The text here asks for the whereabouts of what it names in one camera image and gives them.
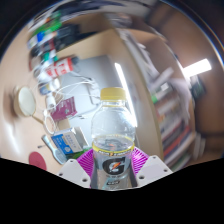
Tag ceiling tube light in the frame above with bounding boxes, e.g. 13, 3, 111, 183
182, 58, 213, 80

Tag wooden shelf unit with books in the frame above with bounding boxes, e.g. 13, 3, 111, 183
106, 9, 209, 168

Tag under-shelf white light bar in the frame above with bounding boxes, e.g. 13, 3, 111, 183
114, 62, 138, 128

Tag white charging cable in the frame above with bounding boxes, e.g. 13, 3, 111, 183
42, 76, 101, 135

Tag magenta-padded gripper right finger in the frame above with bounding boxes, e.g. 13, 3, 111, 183
131, 147, 174, 188

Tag blue and white box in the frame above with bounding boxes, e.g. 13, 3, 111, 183
50, 126, 89, 156

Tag clear yellow-capped drink bottle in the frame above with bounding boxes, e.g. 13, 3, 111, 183
90, 87, 137, 191

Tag magenta snack pouch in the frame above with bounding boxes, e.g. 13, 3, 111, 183
49, 96, 78, 123

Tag cream ceramic cup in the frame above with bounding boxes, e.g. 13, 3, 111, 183
13, 85, 37, 118

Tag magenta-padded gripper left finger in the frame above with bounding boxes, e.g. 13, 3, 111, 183
56, 148, 96, 189

